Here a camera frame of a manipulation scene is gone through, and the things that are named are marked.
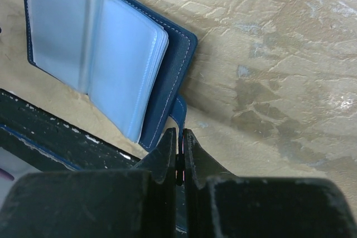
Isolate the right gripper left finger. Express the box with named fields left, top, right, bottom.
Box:
left=1, top=128, right=176, bottom=237

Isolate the navy blue card holder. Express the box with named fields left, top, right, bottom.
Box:
left=24, top=0, right=197, bottom=151

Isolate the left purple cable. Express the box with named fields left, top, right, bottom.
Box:
left=0, top=168, right=15, bottom=182

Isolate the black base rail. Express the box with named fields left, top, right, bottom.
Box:
left=0, top=89, right=187, bottom=238

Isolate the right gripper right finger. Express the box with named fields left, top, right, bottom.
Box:
left=183, top=129, right=356, bottom=237

